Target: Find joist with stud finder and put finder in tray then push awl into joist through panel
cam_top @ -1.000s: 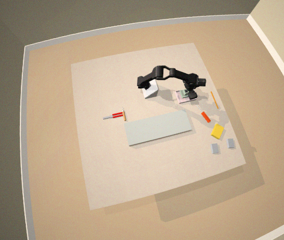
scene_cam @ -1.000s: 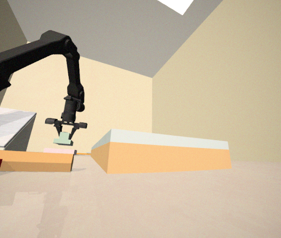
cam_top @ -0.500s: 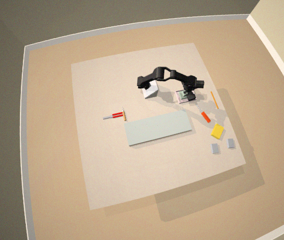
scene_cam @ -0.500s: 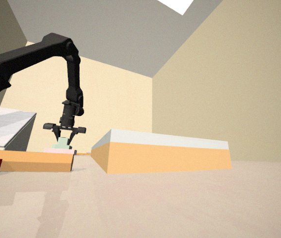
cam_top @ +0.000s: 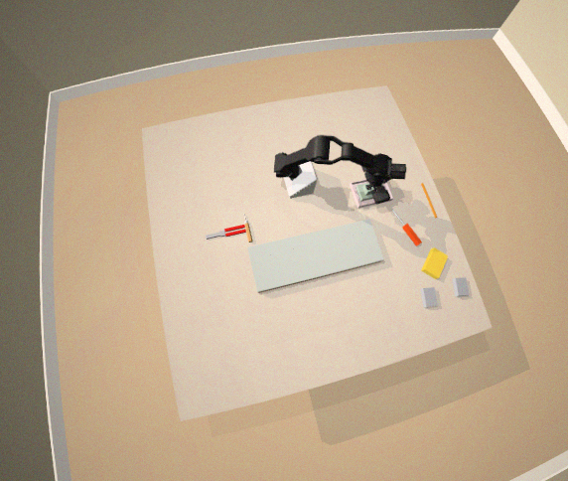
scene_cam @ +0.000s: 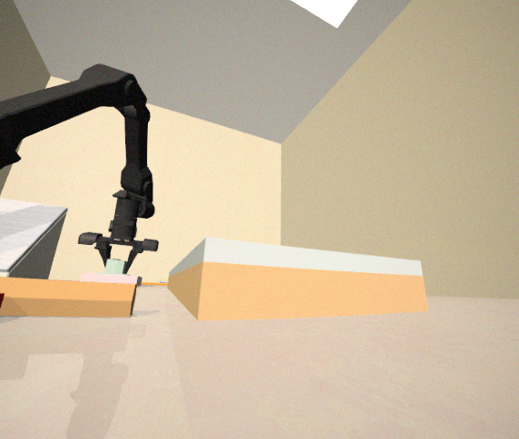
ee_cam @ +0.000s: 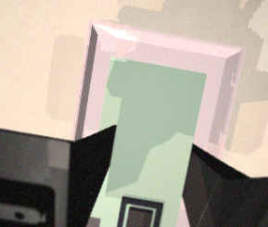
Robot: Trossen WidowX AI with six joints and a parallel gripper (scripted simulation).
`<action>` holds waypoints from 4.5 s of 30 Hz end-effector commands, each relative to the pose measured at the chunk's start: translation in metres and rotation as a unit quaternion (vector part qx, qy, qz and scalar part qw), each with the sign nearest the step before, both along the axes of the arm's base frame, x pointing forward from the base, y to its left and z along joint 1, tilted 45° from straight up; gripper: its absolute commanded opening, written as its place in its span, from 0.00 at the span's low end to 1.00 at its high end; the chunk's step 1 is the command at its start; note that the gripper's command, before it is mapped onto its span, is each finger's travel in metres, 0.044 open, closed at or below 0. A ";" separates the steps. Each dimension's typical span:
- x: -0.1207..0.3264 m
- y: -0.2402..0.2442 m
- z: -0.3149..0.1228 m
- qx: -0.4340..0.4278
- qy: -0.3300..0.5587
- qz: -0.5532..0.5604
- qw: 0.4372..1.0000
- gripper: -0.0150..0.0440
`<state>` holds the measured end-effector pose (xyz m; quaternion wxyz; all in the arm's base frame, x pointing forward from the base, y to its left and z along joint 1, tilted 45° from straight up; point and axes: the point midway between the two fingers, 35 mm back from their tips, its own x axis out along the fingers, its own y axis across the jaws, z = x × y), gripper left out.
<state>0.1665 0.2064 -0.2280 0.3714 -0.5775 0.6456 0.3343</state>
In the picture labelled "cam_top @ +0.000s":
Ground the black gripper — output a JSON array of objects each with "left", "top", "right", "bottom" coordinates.
[{"left": 361, "top": 166, "right": 390, "bottom": 204}]

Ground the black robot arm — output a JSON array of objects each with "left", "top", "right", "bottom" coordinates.
[{"left": 274, "top": 135, "right": 406, "bottom": 184}]

